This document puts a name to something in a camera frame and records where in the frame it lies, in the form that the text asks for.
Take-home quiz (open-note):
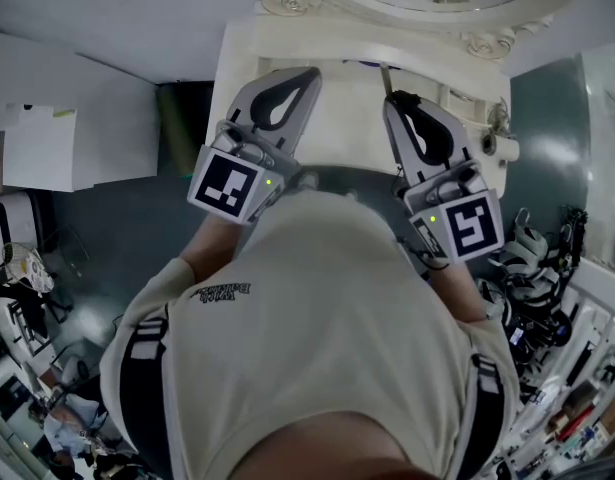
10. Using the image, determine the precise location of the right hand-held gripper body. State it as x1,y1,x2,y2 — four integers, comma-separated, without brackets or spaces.
403,160,506,263

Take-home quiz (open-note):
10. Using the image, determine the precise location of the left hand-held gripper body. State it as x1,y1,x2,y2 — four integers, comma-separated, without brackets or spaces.
186,120,302,225

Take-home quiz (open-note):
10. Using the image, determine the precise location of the purple makeup item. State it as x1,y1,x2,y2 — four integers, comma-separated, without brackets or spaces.
343,58,403,72

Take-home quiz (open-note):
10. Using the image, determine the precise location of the person's left forearm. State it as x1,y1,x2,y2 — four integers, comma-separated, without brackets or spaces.
178,211,251,277

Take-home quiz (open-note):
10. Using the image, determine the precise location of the person's right forearm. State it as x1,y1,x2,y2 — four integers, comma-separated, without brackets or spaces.
425,256,489,325

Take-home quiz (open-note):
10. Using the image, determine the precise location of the white vanity table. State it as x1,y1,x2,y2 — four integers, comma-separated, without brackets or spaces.
206,15,521,205

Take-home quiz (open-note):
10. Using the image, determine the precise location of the pile of spare grippers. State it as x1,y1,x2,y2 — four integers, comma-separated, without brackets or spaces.
474,206,591,369

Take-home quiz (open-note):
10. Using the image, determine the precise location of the ornate white oval mirror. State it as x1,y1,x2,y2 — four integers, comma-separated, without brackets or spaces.
259,0,596,63

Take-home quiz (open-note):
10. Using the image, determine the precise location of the white low cabinet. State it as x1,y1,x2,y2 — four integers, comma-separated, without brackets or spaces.
0,28,162,193

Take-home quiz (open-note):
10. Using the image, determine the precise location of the white tall cabinet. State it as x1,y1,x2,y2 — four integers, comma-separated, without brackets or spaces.
580,41,615,269

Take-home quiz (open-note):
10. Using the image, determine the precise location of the white storage rack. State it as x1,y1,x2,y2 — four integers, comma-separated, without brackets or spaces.
486,255,615,480

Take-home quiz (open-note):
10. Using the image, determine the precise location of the person's cream t-shirt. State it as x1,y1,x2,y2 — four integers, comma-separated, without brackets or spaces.
99,187,522,480

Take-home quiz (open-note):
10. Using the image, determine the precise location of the patterned cloth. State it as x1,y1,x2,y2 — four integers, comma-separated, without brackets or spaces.
9,246,56,295

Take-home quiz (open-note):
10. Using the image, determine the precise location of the person's face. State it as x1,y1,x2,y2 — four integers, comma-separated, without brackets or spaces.
254,407,438,480

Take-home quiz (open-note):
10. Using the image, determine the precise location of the ornate metal drawer handle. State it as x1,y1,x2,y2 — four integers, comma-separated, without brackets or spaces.
489,96,513,134

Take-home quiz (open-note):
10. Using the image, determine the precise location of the black cable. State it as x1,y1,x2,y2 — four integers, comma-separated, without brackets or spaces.
395,236,452,272

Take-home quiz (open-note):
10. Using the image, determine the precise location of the black white shoulder strap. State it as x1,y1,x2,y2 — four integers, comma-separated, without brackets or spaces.
467,351,507,442

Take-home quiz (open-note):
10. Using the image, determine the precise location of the wire floor fan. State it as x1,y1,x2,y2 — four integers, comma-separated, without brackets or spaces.
39,222,92,283

